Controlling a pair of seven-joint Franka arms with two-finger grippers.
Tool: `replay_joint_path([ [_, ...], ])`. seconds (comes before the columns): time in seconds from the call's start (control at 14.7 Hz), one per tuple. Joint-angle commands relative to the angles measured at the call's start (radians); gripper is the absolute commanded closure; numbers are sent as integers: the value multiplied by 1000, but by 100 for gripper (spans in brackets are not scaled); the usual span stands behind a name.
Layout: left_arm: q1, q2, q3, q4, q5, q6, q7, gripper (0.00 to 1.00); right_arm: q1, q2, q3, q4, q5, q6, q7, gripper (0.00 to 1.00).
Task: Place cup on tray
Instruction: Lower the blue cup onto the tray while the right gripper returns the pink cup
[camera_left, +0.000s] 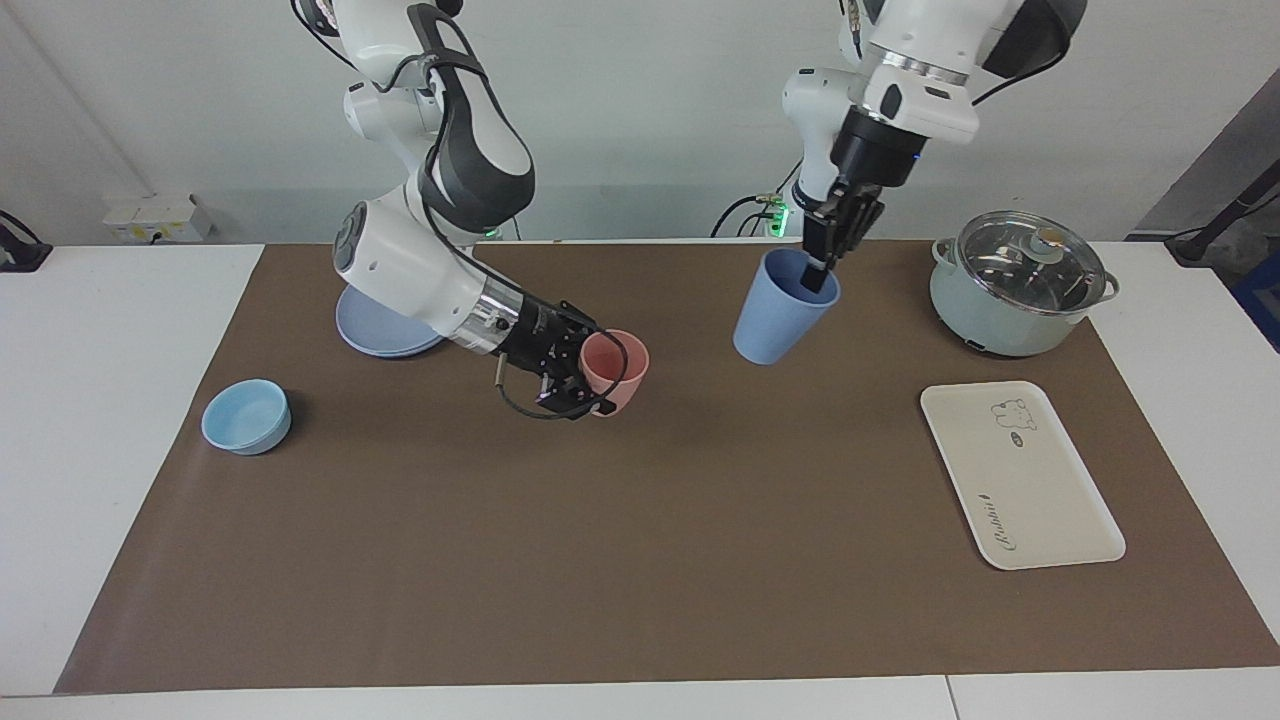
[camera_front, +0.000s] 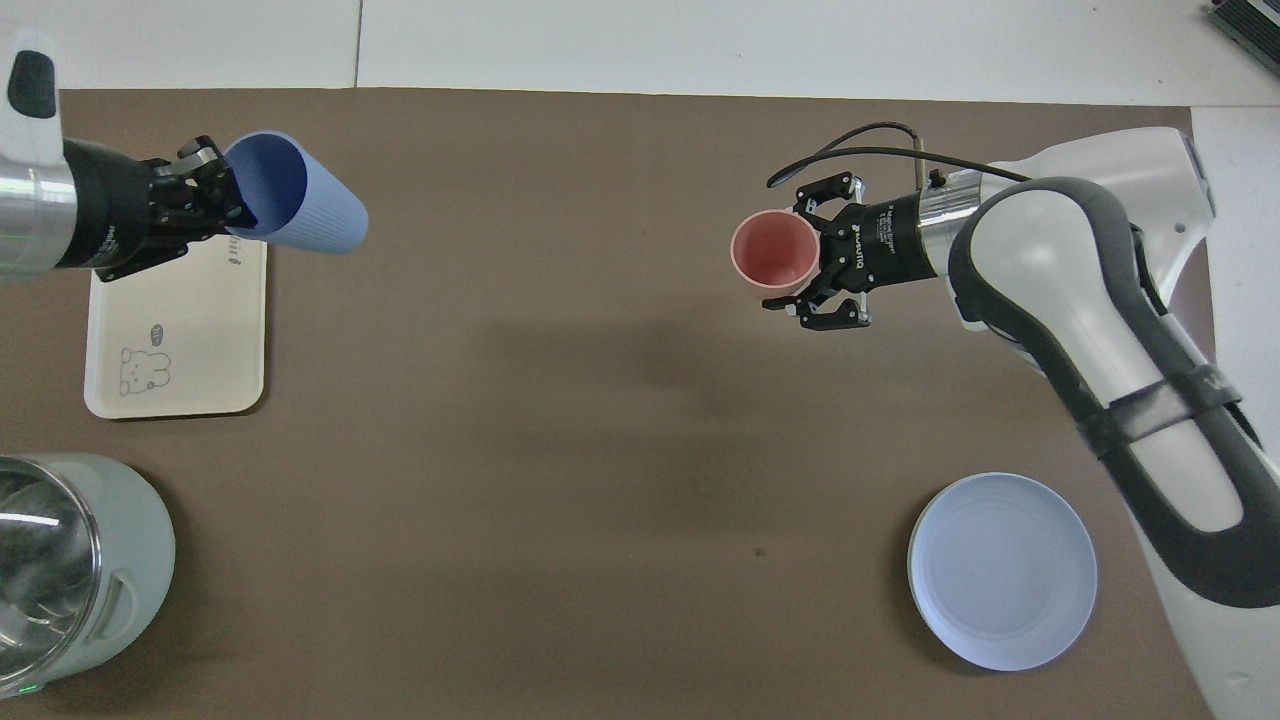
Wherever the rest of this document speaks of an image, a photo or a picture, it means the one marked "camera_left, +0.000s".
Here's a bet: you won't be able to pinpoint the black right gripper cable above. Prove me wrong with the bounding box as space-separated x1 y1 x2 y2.
493 328 631 422

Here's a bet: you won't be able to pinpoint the blue plastic cup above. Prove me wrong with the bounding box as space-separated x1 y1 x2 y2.
732 248 842 366

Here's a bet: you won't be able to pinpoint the pink plastic cup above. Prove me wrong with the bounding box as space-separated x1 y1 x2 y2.
580 329 651 418

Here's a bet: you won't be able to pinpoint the light blue bowl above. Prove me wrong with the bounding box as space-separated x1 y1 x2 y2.
201 378 293 457

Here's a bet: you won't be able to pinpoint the blue box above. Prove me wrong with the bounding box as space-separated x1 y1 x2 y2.
1232 250 1280 353

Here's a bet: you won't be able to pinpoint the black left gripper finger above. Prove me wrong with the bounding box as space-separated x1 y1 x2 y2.
839 202 887 260
802 204 847 295

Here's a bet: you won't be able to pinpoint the black clamp mount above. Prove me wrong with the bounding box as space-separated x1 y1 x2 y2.
0 210 53 273

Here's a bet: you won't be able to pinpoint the pale green cooking pot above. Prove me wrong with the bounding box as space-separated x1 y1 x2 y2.
929 238 1121 358

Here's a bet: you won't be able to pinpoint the black left base cables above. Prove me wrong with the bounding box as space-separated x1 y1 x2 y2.
712 150 806 239

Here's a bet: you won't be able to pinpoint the brown paper table mat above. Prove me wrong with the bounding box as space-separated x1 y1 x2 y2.
52 240 1280 696

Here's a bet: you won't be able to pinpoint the glass pot lid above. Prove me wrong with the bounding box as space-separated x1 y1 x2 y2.
955 211 1109 319

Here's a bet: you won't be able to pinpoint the cream tray with rabbit print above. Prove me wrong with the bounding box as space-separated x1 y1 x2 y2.
919 380 1127 571

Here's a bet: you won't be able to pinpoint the blue round plate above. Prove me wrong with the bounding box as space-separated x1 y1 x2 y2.
335 285 446 359

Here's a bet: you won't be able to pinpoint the black stand base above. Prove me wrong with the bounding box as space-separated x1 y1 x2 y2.
1165 165 1280 266

